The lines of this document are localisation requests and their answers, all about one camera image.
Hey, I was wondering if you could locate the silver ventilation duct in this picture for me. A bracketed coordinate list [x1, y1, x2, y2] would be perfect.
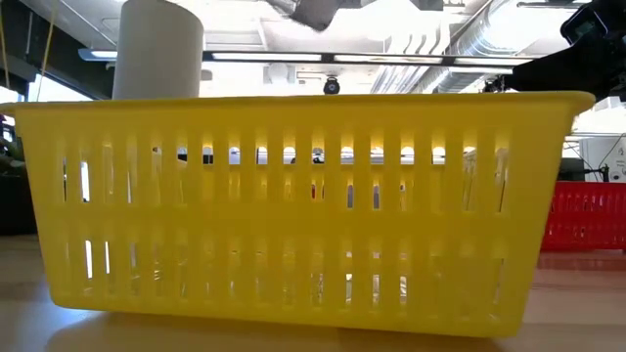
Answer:
[371, 0, 557, 95]

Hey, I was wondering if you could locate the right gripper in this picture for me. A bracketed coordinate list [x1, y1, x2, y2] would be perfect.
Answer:
[503, 43, 626, 103]

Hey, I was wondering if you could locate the white lamp with wooden base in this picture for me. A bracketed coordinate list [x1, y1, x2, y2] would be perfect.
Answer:
[112, 0, 205, 101]

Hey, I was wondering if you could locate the long ceiling light bar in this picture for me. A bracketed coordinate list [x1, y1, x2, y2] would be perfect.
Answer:
[202, 50, 535, 67]

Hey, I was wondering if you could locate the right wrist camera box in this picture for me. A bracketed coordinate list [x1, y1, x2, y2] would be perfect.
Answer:
[559, 2, 612, 46]

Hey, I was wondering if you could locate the yellow slotted plastic basket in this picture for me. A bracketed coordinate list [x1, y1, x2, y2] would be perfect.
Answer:
[0, 91, 597, 339]

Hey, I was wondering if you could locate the white machine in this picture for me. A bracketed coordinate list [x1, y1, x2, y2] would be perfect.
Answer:
[579, 136, 626, 183]

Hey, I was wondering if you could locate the ceiling light fixture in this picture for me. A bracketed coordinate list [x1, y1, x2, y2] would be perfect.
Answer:
[77, 47, 118, 63]

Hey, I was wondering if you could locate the red slotted plastic basket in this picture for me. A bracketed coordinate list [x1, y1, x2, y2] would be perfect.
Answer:
[540, 180, 626, 253]

